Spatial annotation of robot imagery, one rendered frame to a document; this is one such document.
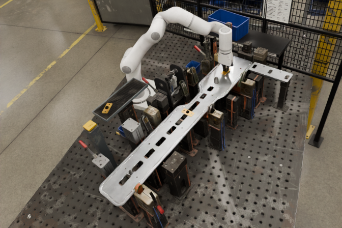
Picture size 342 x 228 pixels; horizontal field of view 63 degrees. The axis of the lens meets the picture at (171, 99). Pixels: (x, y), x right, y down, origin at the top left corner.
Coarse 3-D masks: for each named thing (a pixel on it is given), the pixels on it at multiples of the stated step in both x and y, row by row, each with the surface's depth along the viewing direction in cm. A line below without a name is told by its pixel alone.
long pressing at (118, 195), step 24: (216, 72) 206; (240, 72) 202; (216, 96) 189; (168, 120) 180; (192, 120) 177; (144, 144) 169; (168, 144) 166; (120, 168) 159; (144, 168) 157; (120, 192) 149
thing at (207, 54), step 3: (204, 42) 198; (207, 42) 198; (210, 42) 197; (204, 45) 199; (207, 45) 201; (204, 48) 201; (207, 48) 202; (207, 51) 201; (207, 54) 203; (210, 54) 205; (207, 57) 205; (210, 57) 207; (210, 60) 209
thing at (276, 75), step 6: (252, 66) 205; (258, 66) 204; (264, 66) 203; (258, 72) 199; (264, 72) 198; (276, 72) 197; (282, 72) 196; (288, 72) 195; (276, 78) 192; (282, 78) 191; (288, 78) 191
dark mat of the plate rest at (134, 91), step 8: (136, 80) 187; (128, 88) 183; (136, 88) 182; (112, 96) 180; (120, 96) 179; (128, 96) 177; (104, 104) 175; (112, 104) 174; (120, 104) 173; (96, 112) 171; (112, 112) 169
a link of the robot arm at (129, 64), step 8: (152, 24) 181; (160, 24) 181; (152, 32) 178; (160, 32) 179; (144, 40) 190; (152, 40) 182; (136, 48) 197; (144, 48) 195; (128, 56) 201; (136, 56) 200; (120, 64) 206; (128, 64) 202; (136, 64) 204; (128, 72) 206
